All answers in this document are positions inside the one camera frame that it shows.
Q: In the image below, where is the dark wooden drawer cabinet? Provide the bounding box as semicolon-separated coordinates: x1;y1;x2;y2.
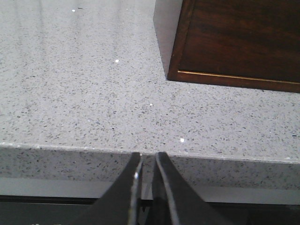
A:
167;0;300;93

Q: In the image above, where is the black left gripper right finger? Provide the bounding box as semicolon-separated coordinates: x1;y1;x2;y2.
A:
145;152;231;225

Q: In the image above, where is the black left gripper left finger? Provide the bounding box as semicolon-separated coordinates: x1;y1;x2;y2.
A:
82;152;143;225

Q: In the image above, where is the black built-in appliance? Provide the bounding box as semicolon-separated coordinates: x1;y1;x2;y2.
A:
0;195;300;225

